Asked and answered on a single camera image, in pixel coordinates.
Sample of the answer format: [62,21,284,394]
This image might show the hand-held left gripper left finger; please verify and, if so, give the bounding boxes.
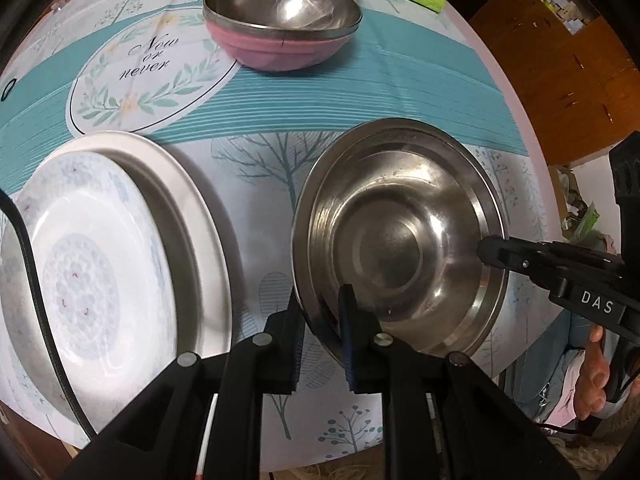
[60,290,307,480]

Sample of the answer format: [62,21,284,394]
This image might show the floral porcelain plate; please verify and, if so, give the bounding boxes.
[0,152,177,426]

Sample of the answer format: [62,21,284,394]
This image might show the pink steel bowl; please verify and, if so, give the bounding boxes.
[202,0,363,72]

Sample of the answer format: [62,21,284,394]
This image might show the person's right hand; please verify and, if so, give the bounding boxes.
[575,324,612,422]

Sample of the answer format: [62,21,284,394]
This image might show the wooden storage cabinet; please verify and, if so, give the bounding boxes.
[470,0,640,166]

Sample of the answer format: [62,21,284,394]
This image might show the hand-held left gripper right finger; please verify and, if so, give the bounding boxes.
[337,284,591,480]

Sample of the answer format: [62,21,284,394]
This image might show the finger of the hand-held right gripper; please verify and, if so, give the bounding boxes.
[475,235,626,293]

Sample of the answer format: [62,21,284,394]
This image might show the large steel bowl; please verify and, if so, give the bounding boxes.
[290,117,511,368]

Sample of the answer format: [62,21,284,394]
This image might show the person's light clothing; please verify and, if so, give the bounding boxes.
[512,307,608,428]

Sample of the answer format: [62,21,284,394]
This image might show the large white plate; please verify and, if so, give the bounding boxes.
[10,131,233,441]

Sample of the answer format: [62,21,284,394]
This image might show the black cable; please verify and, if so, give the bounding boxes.
[0,190,101,441]

